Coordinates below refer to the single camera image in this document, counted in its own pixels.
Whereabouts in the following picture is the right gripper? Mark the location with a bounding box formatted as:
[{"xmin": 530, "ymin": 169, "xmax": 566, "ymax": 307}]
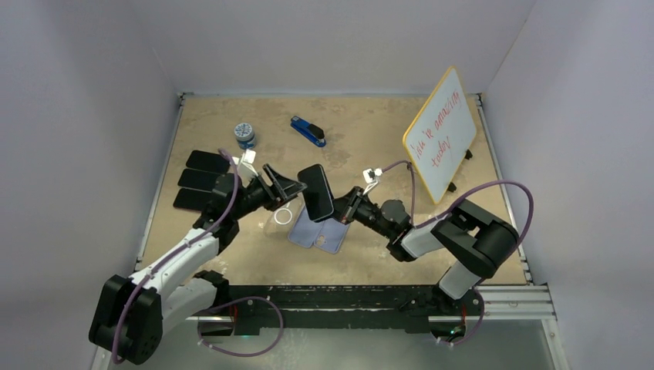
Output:
[{"xmin": 316, "ymin": 186, "xmax": 393, "ymax": 238}]

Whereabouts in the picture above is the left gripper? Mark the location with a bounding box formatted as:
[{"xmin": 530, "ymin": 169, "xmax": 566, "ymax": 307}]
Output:
[{"xmin": 231, "ymin": 166, "xmax": 305, "ymax": 221}]

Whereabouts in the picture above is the clear magsafe phone case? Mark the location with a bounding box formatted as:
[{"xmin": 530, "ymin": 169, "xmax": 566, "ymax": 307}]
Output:
[{"xmin": 263, "ymin": 197, "xmax": 304, "ymax": 241}]

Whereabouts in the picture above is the lilac phone case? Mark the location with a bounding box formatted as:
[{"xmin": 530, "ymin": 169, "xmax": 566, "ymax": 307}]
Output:
[
  {"xmin": 313, "ymin": 219, "xmax": 350, "ymax": 254},
  {"xmin": 288, "ymin": 207, "xmax": 325, "ymax": 248}
]

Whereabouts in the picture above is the black phone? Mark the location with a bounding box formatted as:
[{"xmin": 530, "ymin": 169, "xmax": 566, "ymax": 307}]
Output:
[
  {"xmin": 186, "ymin": 150, "xmax": 231, "ymax": 173},
  {"xmin": 177, "ymin": 168, "xmax": 219, "ymax": 192}
]

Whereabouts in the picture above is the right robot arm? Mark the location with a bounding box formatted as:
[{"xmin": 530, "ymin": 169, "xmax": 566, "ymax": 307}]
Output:
[{"xmin": 332, "ymin": 187, "xmax": 520, "ymax": 314}]

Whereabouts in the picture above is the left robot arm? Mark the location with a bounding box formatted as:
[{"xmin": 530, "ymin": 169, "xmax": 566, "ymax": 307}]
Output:
[{"xmin": 89, "ymin": 165, "xmax": 307, "ymax": 365}]

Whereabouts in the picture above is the blue stapler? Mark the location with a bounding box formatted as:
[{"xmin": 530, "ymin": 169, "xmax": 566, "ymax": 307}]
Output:
[{"xmin": 290, "ymin": 116, "xmax": 326, "ymax": 147}]

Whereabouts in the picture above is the blue white jar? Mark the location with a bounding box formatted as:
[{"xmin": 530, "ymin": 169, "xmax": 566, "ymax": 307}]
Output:
[{"xmin": 234, "ymin": 123, "xmax": 256, "ymax": 150}]

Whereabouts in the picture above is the yellow framed whiteboard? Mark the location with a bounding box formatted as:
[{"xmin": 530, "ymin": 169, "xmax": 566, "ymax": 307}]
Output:
[{"xmin": 403, "ymin": 66, "xmax": 477, "ymax": 204}]

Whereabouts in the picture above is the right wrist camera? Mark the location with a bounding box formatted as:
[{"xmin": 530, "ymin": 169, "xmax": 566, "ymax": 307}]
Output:
[{"xmin": 362, "ymin": 168, "xmax": 383, "ymax": 195}]

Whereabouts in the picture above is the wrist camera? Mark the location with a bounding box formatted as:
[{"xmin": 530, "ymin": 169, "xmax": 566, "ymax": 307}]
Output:
[
  {"xmin": 233, "ymin": 149, "xmax": 258, "ymax": 186},
  {"xmin": 362, "ymin": 168, "xmax": 383, "ymax": 195}
]

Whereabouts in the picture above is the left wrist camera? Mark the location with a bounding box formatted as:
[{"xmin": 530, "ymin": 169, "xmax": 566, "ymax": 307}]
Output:
[{"xmin": 233, "ymin": 149, "xmax": 258, "ymax": 186}]

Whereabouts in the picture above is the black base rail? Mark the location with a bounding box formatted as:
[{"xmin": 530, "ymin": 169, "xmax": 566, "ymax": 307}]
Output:
[{"xmin": 178, "ymin": 283, "xmax": 484, "ymax": 338}]

